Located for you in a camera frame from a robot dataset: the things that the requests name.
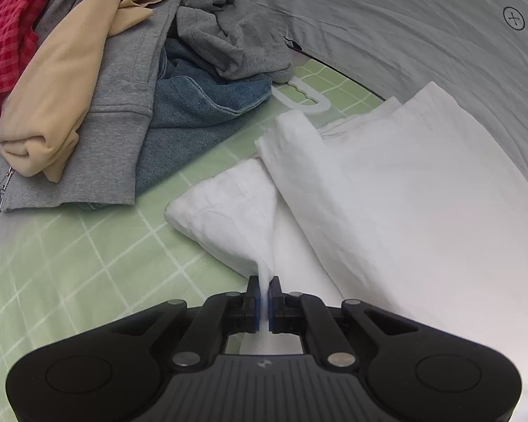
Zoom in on green grid bed sheet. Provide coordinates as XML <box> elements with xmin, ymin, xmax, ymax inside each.
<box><xmin>0</xmin><ymin>60</ymin><xmax>381</xmax><ymax>421</ymax></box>

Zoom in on white trousers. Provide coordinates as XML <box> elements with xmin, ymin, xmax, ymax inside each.
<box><xmin>164</xmin><ymin>83</ymin><xmax>528</xmax><ymax>421</ymax></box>

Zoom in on white plastic hanger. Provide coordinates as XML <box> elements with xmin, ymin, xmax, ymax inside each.
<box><xmin>272</xmin><ymin>76</ymin><xmax>332</xmax><ymax>114</ymax></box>

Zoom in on grey zip hoodie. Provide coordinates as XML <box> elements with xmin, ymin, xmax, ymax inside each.
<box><xmin>0</xmin><ymin>0</ymin><xmax>294</xmax><ymax>211</ymax></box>

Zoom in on beige garment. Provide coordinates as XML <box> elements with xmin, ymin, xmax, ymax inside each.
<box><xmin>0</xmin><ymin>0</ymin><xmax>164</xmax><ymax>183</ymax></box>

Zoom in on blue denim jeans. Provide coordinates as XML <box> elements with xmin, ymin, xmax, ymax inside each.
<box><xmin>134</xmin><ymin>38</ymin><xmax>272</xmax><ymax>196</ymax></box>

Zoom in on grey carrot print sheet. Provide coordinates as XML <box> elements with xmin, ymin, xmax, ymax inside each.
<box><xmin>253</xmin><ymin>0</ymin><xmax>528</xmax><ymax>180</ymax></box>

